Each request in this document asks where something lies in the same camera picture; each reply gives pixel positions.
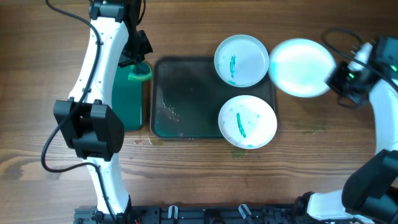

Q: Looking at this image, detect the green yellow sponge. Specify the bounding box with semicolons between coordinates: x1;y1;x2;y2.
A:
127;62;153;82

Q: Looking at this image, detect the white plate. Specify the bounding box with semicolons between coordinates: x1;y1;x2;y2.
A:
268;39;336;98
218;95;277;149
214;34;269;88

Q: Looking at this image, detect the white plate top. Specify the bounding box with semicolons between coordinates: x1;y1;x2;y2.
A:
214;34;269;88

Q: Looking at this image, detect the white plate bottom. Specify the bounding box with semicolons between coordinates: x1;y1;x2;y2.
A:
218;95;277;149

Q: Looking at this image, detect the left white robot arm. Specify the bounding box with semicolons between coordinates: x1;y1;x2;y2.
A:
53;0;152;223

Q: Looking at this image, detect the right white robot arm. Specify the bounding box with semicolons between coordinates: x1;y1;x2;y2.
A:
290;36;397;223

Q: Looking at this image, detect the small green water tray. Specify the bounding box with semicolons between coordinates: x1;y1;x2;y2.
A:
112;67;143;131

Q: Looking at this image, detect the large dark serving tray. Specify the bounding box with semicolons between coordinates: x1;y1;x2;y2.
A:
150;56;275;139

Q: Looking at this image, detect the left black cable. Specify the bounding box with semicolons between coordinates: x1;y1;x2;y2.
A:
40;0;109;215

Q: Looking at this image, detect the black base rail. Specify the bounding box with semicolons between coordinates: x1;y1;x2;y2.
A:
73;205;317;224

